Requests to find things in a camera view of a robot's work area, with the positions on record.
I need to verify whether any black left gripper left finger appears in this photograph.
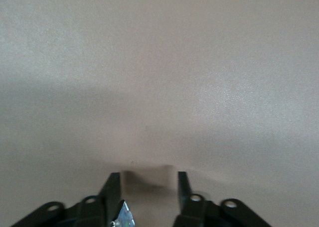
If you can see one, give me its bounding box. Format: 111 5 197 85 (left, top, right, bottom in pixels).
9 171 122 227

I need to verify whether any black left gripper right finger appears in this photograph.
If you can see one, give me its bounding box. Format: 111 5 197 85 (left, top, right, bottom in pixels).
173 171 272 227

